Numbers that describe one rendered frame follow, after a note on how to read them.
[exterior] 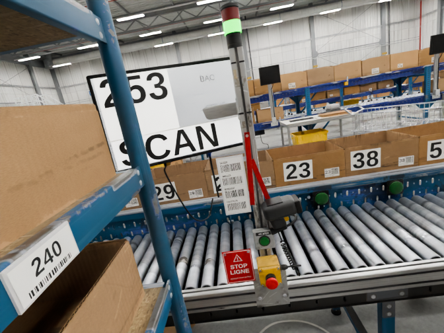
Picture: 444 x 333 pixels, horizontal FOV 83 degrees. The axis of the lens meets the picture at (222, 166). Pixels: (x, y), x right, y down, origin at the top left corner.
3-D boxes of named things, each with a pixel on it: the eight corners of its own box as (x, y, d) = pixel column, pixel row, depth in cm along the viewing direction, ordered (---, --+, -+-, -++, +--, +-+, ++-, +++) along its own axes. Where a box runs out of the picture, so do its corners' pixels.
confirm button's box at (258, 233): (256, 251, 84) (252, 233, 82) (254, 246, 87) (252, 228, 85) (275, 248, 84) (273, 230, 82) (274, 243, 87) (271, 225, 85)
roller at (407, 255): (412, 273, 91) (413, 261, 90) (347, 211, 141) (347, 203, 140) (427, 271, 91) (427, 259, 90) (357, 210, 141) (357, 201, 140)
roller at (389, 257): (394, 275, 92) (394, 263, 90) (335, 213, 142) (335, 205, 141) (408, 273, 91) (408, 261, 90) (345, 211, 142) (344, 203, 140)
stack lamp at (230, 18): (224, 33, 70) (220, 8, 68) (224, 37, 74) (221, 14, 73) (242, 30, 69) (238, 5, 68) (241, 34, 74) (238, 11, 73)
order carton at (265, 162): (209, 198, 147) (203, 170, 143) (212, 182, 176) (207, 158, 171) (276, 188, 144) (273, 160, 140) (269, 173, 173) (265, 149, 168)
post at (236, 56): (257, 308, 93) (214, 51, 71) (256, 298, 97) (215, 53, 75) (290, 304, 92) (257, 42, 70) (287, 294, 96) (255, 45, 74)
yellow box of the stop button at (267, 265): (261, 291, 82) (258, 272, 80) (258, 273, 90) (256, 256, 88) (306, 286, 80) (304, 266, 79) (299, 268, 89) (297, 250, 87)
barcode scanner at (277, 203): (308, 228, 78) (300, 197, 75) (270, 238, 79) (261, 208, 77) (302, 218, 84) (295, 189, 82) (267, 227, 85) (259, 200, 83)
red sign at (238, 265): (227, 284, 90) (221, 252, 87) (227, 282, 91) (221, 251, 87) (272, 278, 89) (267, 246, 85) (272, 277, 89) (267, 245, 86)
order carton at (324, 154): (275, 188, 144) (272, 160, 140) (268, 174, 173) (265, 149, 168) (346, 178, 141) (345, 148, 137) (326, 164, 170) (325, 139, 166)
